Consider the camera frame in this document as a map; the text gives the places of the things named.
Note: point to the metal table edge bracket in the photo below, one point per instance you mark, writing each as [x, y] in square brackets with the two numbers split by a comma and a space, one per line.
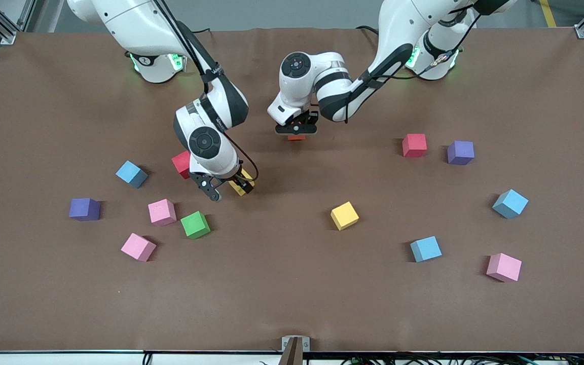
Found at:
[295, 350]

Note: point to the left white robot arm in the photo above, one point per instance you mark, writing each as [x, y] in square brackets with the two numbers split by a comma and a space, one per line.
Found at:
[398, 30]

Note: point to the pink foam cube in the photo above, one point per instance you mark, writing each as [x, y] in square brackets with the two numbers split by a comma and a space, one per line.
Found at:
[138, 247]
[161, 212]
[503, 267]

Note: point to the dark purple foam cube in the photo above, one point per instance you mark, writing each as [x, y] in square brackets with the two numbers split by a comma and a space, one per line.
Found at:
[84, 209]

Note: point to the light blue foam cube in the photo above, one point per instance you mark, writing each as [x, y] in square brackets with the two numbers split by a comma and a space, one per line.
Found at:
[510, 204]
[131, 173]
[426, 248]

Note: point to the orange foam cube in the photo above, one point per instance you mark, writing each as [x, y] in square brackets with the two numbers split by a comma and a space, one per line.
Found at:
[296, 137]

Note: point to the violet foam cube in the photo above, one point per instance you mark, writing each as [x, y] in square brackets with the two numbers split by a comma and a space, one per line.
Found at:
[460, 152]

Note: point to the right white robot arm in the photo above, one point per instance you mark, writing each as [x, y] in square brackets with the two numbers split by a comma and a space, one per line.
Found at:
[135, 30]

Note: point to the green foam cube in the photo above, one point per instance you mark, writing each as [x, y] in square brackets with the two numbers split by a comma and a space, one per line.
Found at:
[194, 224]

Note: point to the yellow foam cube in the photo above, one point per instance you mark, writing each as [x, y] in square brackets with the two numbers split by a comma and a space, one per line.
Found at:
[344, 215]
[237, 188]

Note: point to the rose red foam cube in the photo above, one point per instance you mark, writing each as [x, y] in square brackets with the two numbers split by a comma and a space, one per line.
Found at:
[414, 145]

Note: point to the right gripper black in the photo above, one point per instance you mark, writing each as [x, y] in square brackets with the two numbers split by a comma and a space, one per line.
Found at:
[242, 178]

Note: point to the brown table mat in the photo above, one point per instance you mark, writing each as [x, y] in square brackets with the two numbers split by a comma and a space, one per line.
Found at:
[292, 294]

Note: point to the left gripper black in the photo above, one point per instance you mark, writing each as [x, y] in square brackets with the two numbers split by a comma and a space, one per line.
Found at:
[310, 120]

